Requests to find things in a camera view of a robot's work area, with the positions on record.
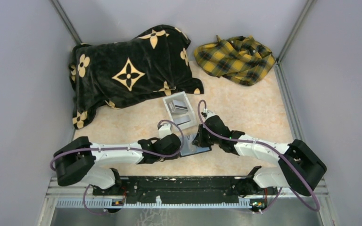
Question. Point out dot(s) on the white plastic card tray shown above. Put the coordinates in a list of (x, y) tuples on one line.
[(186, 120)]

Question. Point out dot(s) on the black floral velvet blanket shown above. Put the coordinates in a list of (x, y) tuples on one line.
[(154, 64)]

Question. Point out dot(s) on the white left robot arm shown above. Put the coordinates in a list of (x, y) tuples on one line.
[(84, 161)]

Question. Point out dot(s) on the black leather card holder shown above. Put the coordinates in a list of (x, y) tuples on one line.
[(189, 149)]

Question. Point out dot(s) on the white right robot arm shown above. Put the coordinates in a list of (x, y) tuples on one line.
[(296, 166)]

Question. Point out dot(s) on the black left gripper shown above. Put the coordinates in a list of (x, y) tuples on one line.
[(175, 157)]

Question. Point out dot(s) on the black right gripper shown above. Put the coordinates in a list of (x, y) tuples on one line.
[(199, 140)]

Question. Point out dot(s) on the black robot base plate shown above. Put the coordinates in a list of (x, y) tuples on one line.
[(185, 190)]

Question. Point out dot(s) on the yellow plaid cloth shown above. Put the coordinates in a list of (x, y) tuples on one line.
[(242, 60)]

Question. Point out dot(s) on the aluminium frame rail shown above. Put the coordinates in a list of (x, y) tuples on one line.
[(80, 195)]

